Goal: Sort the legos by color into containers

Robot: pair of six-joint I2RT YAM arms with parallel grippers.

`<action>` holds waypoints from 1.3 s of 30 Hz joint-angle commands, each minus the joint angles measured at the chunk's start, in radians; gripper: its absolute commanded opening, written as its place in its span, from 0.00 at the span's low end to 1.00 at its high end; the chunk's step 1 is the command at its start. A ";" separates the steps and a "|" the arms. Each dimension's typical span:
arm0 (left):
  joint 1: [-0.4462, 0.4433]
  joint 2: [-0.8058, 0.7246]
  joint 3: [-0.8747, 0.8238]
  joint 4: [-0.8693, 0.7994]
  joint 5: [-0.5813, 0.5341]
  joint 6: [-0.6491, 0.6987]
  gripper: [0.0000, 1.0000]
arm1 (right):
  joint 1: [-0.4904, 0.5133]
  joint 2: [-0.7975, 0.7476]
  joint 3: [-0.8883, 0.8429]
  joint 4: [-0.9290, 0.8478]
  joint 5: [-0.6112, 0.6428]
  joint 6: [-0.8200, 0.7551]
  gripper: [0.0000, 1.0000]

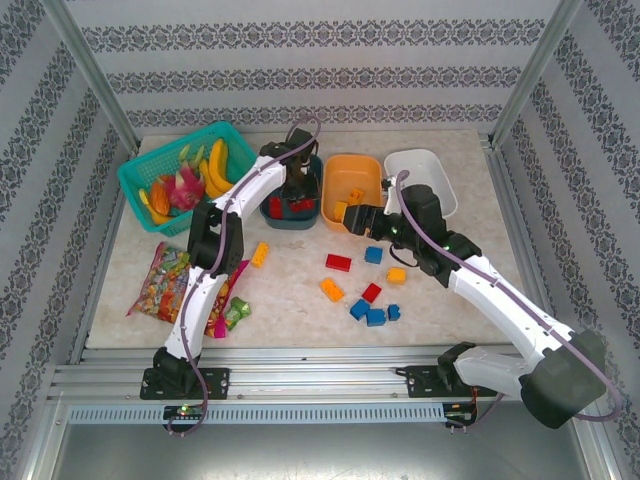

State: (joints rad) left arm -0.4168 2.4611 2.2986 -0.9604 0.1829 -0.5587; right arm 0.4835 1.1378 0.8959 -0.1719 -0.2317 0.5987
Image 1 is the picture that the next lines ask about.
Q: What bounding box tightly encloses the long orange lego brick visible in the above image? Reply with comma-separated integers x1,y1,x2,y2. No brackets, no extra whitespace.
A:
319,277,345,303

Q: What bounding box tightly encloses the white plastic container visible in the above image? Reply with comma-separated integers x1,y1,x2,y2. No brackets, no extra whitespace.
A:
383,148,459,219

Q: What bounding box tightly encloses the orange plastic container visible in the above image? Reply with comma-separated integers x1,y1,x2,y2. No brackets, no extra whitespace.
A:
320,153,385,234

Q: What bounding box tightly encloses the dark teal plastic container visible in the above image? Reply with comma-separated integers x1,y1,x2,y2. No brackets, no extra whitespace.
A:
259,153,324,230

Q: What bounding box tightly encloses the yellow toy banana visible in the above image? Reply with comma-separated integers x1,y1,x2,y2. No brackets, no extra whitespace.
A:
198,158,226,199
208,138,237,194
138,188,174,225

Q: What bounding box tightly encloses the pink toy dragon fruit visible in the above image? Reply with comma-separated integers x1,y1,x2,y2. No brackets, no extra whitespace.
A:
165,143,208,212

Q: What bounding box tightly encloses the orange toy fruit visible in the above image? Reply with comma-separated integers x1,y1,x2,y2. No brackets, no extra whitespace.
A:
148,180,171,217

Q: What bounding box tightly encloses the green candy packet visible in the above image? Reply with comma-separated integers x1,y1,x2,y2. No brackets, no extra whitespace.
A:
223,295,254,331

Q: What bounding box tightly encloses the teal plastic mesh basket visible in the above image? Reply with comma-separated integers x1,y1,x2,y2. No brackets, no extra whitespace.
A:
117,121,265,237

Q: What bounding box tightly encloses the colourful fruit candy bag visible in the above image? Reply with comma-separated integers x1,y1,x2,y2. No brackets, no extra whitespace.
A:
126,242,251,341

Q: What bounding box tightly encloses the small circuit board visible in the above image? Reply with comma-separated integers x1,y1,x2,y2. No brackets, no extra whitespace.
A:
446,402,479,426
163,403,206,420

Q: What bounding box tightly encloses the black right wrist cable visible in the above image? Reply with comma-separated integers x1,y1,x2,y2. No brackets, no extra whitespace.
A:
388,243,419,268

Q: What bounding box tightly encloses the aluminium side rail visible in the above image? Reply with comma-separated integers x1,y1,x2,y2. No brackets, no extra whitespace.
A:
482,134,546,321
69,144,134,366

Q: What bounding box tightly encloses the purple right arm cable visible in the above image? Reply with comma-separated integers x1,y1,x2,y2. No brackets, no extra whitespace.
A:
397,169,624,426

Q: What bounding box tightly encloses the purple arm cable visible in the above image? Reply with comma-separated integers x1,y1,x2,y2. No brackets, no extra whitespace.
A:
397,169,624,426
167,115,324,439

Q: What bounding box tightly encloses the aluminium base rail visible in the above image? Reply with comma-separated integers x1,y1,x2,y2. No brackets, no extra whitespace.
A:
47,347,589,401

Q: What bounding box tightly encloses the aluminium frame post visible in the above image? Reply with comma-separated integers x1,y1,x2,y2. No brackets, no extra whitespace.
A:
492,0,584,146
42,0,141,151

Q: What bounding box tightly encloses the grey slotted cable duct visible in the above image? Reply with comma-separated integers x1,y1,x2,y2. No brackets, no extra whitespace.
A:
67,403,446,426

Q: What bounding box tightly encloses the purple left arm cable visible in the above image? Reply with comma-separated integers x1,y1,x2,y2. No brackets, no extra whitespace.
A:
167,115,324,439

